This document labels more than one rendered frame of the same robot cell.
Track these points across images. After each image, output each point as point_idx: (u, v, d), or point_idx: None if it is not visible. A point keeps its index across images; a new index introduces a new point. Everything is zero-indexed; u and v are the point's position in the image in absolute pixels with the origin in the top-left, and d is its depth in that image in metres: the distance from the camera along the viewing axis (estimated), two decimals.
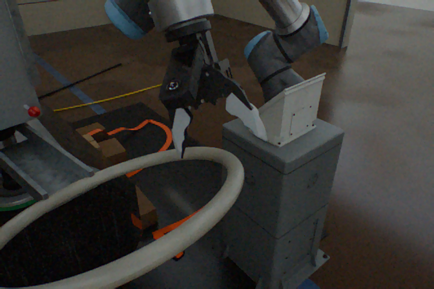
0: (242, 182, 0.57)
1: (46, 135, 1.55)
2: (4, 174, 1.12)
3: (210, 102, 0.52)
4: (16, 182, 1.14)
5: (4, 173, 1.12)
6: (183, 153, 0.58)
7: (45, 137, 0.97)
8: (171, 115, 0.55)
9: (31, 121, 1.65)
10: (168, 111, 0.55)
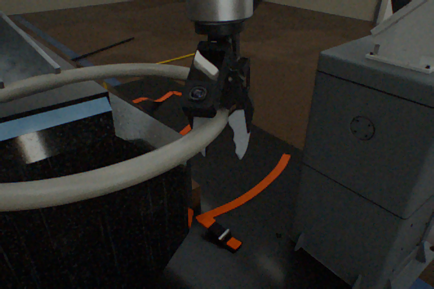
0: (229, 115, 0.53)
1: (64, 64, 1.05)
2: None
3: (224, 105, 0.51)
4: None
5: None
6: (206, 151, 0.56)
7: (5, 16, 0.83)
8: (190, 115, 0.53)
9: None
10: None
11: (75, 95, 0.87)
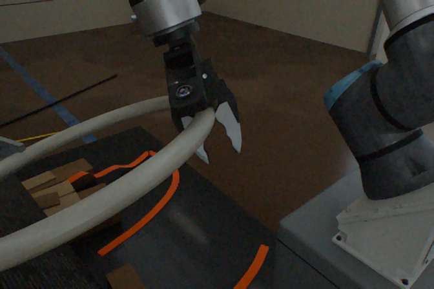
0: (214, 109, 0.53)
1: None
2: None
3: (208, 104, 0.52)
4: None
5: None
6: (208, 157, 0.56)
7: None
8: (179, 128, 0.53)
9: None
10: (175, 126, 0.53)
11: None
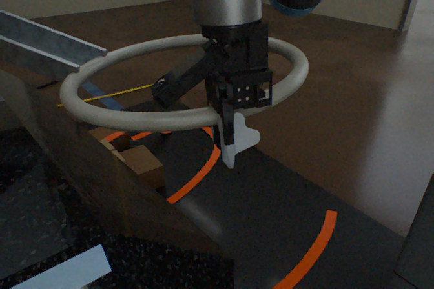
0: None
1: (32, 152, 0.63)
2: None
3: (216, 108, 0.50)
4: None
5: None
6: (219, 146, 0.58)
7: (9, 13, 0.81)
8: (208, 106, 0.56)
9: (1, 119, 0.74)
10: (207, 102, 0.56)
11: (41, 246, 0.45)
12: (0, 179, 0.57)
